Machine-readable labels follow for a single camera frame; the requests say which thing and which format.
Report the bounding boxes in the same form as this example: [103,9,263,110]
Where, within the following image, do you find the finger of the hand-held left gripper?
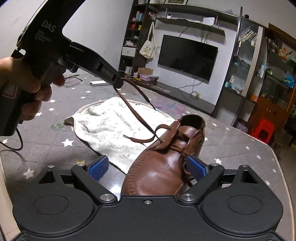
[110,77,123,90]

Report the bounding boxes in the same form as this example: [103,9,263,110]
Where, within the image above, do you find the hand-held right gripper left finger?
[37,155,118,202]

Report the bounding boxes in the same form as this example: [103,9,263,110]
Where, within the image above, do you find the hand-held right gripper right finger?
[179,155,258,202]

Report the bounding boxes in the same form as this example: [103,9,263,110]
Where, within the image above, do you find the brown shoelace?
[114,77,197,197]

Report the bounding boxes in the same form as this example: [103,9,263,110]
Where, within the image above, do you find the brown leather shoe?
[121,114,206,197]

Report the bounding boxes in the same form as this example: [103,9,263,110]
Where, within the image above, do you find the person's left hand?
[0,57,66,122]

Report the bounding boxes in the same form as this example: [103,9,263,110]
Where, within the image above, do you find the dark cubby shelf unit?
[118,0,158,75]

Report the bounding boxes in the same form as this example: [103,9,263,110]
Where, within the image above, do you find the cardboard box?
[137,67,153,76]

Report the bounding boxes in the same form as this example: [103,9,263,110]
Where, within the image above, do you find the pink flat box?
[134,72,159,82]

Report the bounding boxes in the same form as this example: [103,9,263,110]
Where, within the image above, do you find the white drawer box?
[121,47,137,57]

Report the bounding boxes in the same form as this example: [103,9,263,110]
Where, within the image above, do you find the white terry towel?
[63,96,176,174]

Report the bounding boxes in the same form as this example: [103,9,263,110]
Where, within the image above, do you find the cream tote bag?
[139,22,156,59]

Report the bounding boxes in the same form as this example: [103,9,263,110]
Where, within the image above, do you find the rimless eyeglasses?
[63,74,84,82]

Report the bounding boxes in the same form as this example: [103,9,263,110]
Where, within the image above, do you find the grey star-print tablecloth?
[0,72,281,241]

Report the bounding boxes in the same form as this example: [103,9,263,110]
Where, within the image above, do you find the purple waste bin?
[236,119,249,133]

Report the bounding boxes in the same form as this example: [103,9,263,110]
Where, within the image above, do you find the black television console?
[120,70,216,116]

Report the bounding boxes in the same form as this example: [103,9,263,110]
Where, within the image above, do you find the black flat television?
[158,34,219,84]

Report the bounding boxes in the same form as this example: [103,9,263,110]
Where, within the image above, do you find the red plastic stool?
[248,116,275,145]

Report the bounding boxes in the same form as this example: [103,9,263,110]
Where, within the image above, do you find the brown wooden cabinet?
[245,23,296,137]

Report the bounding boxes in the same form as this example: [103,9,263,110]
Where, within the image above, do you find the glass display cabinet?
[211,17,269,127]

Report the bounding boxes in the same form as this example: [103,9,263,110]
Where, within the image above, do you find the black cable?
[0,128,23,151]

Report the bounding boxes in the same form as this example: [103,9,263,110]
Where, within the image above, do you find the dark floating wall shelf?
[148,3,226,36]

